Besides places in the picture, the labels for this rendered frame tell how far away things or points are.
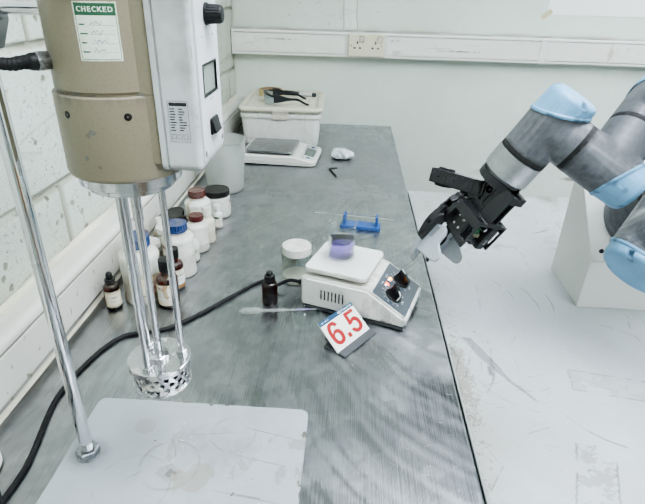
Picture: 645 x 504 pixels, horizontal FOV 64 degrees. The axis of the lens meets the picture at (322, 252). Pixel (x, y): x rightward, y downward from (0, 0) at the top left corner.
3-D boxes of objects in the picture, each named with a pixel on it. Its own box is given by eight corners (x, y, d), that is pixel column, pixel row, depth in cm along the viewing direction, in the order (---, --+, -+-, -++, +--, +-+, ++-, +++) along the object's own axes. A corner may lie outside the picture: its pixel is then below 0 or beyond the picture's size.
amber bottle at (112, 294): (104, 304, 96) (98, 270, 93) (120, 300, 98) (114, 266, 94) (108, 312, 94) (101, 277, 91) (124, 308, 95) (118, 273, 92)
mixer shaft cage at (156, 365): (200, 361, 61) (178, 157, 50) (183, 402, 55) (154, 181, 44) (144, 358, 61) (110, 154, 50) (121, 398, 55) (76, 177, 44)
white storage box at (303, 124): (324, 125, 224) (324, 90, 217) (321, 148, 191) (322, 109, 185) (253, 122, 224) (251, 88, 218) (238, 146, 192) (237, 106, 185)
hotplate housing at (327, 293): (420, 297, 101) (424, 261, 98) (404, 333, 91) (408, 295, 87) (315, 274, 108) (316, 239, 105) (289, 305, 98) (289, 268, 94)
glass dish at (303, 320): (310, 311, 96) (310, 301, 95) (328, 325, 92) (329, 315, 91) (285, 321, 93) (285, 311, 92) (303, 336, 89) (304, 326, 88)
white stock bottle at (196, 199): (192, 225, 128) (188, 184, 123) (216, 227, 128) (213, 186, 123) (183, 236, 123) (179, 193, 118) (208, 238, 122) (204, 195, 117)
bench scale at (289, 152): (315, 169, 171) (315, 155, 169) (238, 164, 173) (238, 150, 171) (322, 153, 187) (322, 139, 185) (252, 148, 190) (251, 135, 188)
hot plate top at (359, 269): (384, 255, 100) (385, 251, 99) (366, 284, 90) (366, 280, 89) (327, 243, 104) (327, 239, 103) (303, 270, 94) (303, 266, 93)
